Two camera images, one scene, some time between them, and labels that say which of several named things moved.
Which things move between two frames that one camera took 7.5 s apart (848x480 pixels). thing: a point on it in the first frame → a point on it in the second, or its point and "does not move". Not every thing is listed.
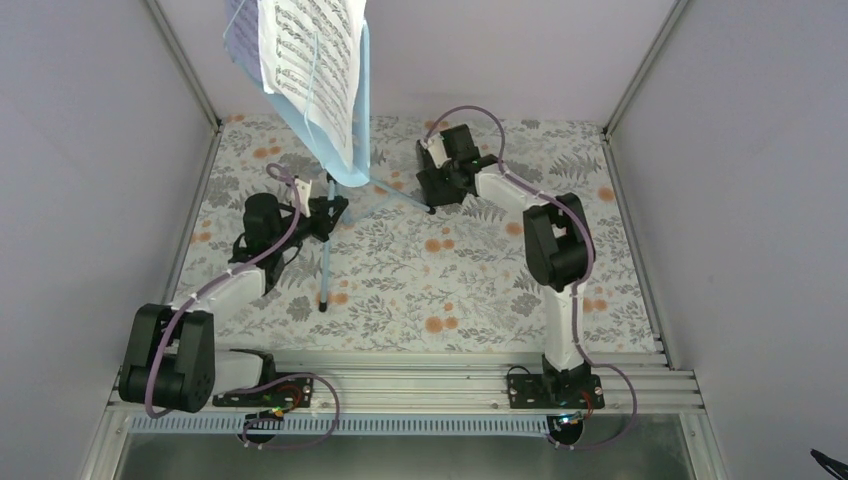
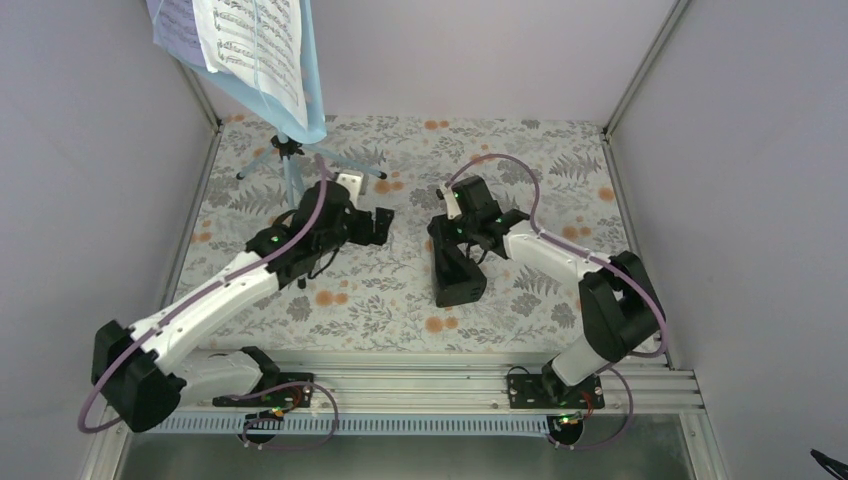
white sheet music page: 310,53 → 259,41
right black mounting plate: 555,391 does not move
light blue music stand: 244,28 → 178,32
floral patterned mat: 397,274 does not move
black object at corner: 840,467 does not move
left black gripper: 320,208 → 365,237
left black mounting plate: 286,391 does not move
